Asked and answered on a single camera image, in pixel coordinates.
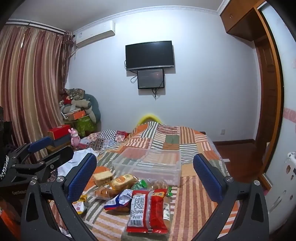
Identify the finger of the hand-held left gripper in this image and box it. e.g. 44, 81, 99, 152
14, 146, 74, 180
9, 136, 55, 163

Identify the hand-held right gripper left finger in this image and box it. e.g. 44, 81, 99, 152
20, 153, 99, 241

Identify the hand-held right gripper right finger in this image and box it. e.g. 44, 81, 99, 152
193, 153, 270, 241

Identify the sliced bread packet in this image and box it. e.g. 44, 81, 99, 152
93, 171, 114, 187

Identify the croissant packet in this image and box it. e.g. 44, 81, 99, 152
94, 186, 118, 200

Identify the small white snack packet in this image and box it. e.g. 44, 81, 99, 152
72, 195, 88, 215

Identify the round cake packet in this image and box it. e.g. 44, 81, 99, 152
110, 174, 139, 194

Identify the blue and white snack packet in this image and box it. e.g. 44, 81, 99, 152
104, 189, 133, 212

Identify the brown bun packet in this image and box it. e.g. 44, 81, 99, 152
146, 179, 173, 197

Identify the green snack packet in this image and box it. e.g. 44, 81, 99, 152
131, 179, 148, 192

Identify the clear plastic container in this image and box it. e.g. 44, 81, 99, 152
112, 148, 182, 188

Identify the red snack packet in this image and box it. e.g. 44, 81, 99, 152
126, 189, 169, 234

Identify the white cloth bag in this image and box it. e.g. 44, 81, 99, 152
57, 148, 100, 178

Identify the red box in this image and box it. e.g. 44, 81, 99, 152
47, 125, 72, 140

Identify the pink plush toy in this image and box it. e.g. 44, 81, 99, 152
70, 128, 81, 147

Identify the orange striped patchwork blanket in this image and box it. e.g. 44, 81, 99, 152
48, 122, 241, 241

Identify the checkered patchwork quilt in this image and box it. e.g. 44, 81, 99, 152
79, 130, 134, 154

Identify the orange cardboard box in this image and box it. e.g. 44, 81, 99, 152
63, 109, 86, 121

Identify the patterned dark cloth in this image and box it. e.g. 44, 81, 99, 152
60, 88, 86, 102

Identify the striped brown curtain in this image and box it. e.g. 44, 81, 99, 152
0, 22, 75, 154

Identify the yellow round object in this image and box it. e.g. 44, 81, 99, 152
136, 113, 163, 127

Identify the wooden door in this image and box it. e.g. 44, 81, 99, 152
253, 35, 284, 175

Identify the pink door sticker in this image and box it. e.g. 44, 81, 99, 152
284, 107, 296, 119

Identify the small black monitor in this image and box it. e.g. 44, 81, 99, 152
137, 69, 165, 90

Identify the white air conditioner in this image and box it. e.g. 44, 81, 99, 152
73, 20, 115, 48

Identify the white sliding door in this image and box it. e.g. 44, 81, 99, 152
261, 2, 296, 234

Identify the large black television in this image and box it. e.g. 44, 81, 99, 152
125, 41, 174, 70

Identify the wooden overhead cabinet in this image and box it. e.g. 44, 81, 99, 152
220, 0, 267, 42

